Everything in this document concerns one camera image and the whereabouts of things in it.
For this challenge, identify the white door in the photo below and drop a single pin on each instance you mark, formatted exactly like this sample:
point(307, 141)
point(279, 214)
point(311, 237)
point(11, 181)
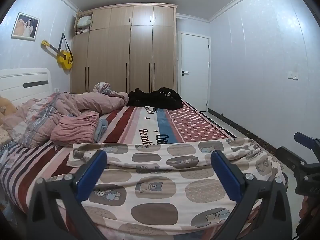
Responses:
point(194, 67)

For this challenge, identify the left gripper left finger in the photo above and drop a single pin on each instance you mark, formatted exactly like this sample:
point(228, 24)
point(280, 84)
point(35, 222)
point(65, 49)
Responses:
point(55, 209)

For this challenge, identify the beige wooden wardrobe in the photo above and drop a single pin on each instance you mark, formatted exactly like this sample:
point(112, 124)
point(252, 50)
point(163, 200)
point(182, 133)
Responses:
point(129, 45)

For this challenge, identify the black clothing pile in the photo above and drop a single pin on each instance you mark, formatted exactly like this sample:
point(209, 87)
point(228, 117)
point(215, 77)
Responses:
point(163, 98)

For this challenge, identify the white wall switch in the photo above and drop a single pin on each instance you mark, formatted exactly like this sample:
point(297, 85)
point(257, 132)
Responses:
point(292, 75)

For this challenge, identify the light blue garment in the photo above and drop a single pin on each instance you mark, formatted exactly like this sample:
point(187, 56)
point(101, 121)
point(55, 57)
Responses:
point(100, 129)

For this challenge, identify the folded pink blanket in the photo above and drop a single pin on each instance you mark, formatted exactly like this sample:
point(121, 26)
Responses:
point(75, 130)

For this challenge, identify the cream bear print pants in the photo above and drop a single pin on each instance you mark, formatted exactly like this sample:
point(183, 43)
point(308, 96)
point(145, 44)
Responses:
point(167, 191)

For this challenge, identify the yellow ukulele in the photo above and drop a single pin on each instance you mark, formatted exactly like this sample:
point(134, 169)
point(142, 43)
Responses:
point(64, 57)

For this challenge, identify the striped bed blanket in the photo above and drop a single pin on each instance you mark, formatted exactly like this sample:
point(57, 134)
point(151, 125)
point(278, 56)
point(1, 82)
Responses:
point(129, 125)

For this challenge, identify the white headboard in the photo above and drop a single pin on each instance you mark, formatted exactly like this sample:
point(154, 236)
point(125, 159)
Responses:
point(22, 84)

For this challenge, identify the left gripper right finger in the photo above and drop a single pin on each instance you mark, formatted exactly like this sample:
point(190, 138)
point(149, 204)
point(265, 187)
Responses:
point(273, 220)

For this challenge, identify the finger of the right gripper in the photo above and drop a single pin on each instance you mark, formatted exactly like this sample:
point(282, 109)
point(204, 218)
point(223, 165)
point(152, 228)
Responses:
point(294, 162)
point(306, 141)

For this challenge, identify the orange plush toy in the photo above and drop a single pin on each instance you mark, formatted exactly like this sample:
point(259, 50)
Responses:
point(7, 108)

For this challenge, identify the pink patchwork quilt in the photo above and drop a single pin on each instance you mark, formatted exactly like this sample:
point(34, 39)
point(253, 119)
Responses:
point(34, 120)

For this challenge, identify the framed wall photo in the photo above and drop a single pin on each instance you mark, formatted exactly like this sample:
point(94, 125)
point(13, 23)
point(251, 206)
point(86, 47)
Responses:
point(25, 27)

